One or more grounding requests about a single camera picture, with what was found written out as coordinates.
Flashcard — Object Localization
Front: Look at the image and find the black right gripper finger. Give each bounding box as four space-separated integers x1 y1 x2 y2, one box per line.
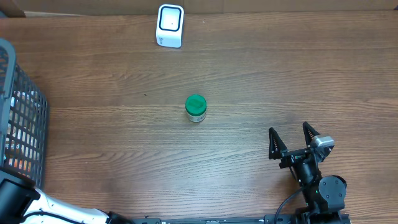
269 128 288 160
303 121 320 146

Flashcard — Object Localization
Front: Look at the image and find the green lid jar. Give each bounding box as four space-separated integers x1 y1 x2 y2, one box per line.
185 94 207 123

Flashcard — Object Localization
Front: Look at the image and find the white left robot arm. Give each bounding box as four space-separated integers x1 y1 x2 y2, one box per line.
1 167 133 224

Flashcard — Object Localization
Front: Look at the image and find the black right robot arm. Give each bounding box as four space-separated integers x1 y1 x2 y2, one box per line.
264 122 351 224

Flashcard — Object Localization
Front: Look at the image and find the white barcode scanner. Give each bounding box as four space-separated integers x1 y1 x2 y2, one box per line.
155 4 185 48

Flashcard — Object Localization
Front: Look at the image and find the grey plastic mesh basket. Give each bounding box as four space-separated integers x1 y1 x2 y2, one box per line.
1 39 49 189

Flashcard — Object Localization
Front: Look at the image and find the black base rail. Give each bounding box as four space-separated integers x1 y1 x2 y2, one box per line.
131 215 302 224

